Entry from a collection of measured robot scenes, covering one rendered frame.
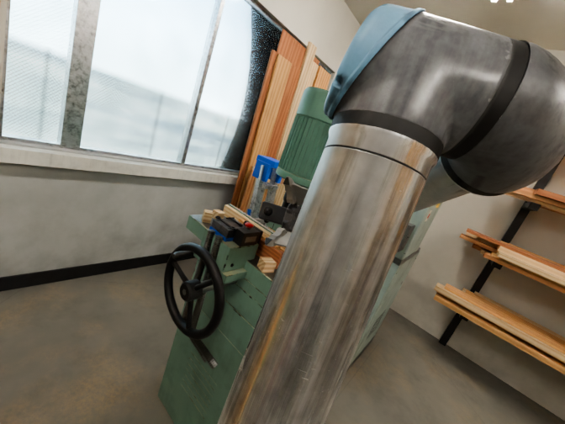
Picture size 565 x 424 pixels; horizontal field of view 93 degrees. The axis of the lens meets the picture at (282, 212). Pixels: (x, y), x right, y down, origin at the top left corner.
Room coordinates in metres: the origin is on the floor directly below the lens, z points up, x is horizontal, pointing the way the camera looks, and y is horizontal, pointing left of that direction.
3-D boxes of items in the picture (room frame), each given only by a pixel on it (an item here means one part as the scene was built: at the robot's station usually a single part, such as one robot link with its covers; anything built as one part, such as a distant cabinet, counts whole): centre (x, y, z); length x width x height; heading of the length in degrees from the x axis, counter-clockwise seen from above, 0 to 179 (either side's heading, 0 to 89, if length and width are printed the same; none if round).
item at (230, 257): (0.86, 0.13, 0.91); 0.15 x 0.14 x 0.09; 56
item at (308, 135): (0.99, -0.01, 1.35); 0.18 x 0.18 x 0.31
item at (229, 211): (1.03, 0.01, 0.92); 0.60 x 0.02 x 0.05; 56
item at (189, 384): (1.09, -0.08, 0.35); 0.58 x 0.45 x 0.71; 146
